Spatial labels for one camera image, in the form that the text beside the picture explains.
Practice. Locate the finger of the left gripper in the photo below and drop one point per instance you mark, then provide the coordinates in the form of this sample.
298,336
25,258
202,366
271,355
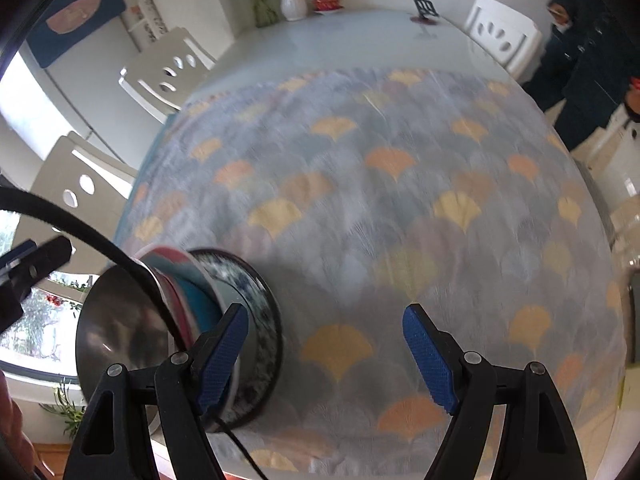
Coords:
23,267

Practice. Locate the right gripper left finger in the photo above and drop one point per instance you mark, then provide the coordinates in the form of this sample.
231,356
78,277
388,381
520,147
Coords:
113,441

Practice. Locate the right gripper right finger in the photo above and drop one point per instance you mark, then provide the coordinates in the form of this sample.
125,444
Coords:
538,440

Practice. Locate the pink steel bowl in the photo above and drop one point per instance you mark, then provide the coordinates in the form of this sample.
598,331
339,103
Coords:
118,324

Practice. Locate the large floral black-rimmed plate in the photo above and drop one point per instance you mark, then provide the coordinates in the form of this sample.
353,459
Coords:
259,363

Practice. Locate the pink cartoon ceramic bowl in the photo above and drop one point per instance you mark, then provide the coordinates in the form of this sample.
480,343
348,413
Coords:
152,257

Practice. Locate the blue steel bowl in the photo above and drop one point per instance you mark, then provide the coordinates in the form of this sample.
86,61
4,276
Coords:
199,295

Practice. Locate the left hand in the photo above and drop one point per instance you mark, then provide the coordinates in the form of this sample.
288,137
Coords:
12,433

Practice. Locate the white chair near window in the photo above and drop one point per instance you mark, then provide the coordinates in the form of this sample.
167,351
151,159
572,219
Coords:
86,182

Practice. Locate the white refrigerator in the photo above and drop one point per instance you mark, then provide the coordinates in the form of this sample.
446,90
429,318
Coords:
75,51

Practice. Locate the white chair left side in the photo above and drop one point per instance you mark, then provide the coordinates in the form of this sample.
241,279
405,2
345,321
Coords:
162,77

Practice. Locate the patterned fan-motif tablecloth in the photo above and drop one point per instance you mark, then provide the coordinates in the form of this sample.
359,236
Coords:
356,193

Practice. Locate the person in dark clothes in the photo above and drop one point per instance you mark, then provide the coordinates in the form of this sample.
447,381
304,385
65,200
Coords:
589,65

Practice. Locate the red lidded teacup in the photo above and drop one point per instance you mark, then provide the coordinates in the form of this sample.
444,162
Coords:
324,7

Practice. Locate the white chair right side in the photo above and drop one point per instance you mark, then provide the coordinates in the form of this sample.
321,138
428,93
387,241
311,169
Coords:
511,38

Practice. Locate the black phone stand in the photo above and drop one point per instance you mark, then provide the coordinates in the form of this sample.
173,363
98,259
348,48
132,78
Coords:
426,13

